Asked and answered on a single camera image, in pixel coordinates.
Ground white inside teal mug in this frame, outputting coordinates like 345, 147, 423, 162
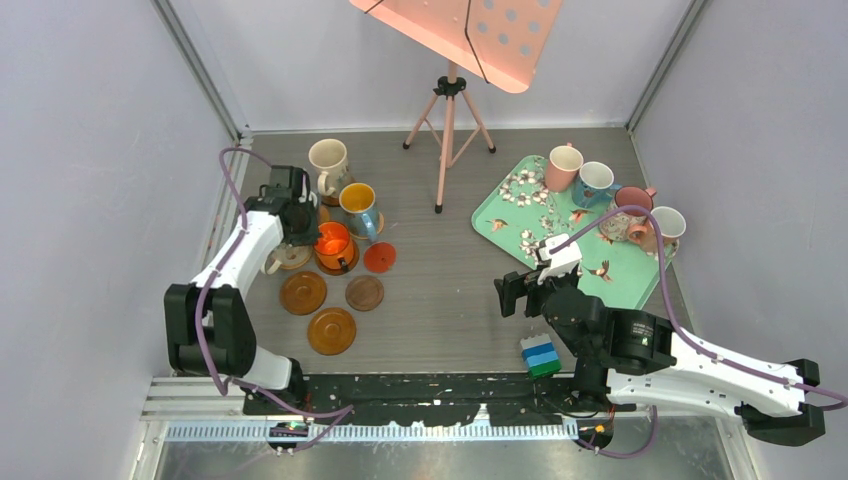
572, 161, 617, 209

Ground yellow inside blue mug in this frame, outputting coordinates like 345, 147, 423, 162
339, 182, 380, 235

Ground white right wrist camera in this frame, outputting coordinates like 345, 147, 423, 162
536, 233, 583, 285

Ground cream shell pattern mug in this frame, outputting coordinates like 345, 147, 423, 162
308, 138, 354, 199

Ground pink white inside mug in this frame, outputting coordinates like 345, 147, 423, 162
544, 143, 584, 193

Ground pink inside floral mug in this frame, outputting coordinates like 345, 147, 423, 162
599, 186, 657, 242

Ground large ridged brown wooden coaster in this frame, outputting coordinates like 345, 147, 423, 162
313, 242, 360, 276

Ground dark walnut coaster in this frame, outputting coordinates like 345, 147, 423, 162
345, 275, 385, 312

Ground green inside cream mug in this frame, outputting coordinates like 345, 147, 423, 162
260, 244, 313, 275

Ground orange mug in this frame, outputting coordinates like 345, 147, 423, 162
313, 221, 354, 263

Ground ridged brown coaster back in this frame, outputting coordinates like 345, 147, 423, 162
321, 190, 340, 207

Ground red round paper coaster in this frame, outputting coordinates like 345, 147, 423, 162
363, 242, 397, 274

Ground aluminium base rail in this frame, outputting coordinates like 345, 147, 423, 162
138, 373, 739, 462

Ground pink music stand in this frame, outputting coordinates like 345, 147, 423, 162
352, 0, 563, 214

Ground blue green toy brick stack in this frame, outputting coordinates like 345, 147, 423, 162
519, 334, 562, 379

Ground woven rattan coaster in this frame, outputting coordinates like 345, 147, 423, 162
346, 213, 385, 242

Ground mint green floral tray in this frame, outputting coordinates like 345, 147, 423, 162
471, 155, 660, 309

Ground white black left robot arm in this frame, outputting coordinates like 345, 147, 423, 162
164, 166, 321, 414

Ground peach mug white inside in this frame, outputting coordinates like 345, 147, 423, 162
627, 206, 687, 256

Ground light plain wooden coaster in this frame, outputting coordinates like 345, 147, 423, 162
318, 205, 331, 224

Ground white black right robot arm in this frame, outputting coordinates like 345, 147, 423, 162
494, 271, 826, 447

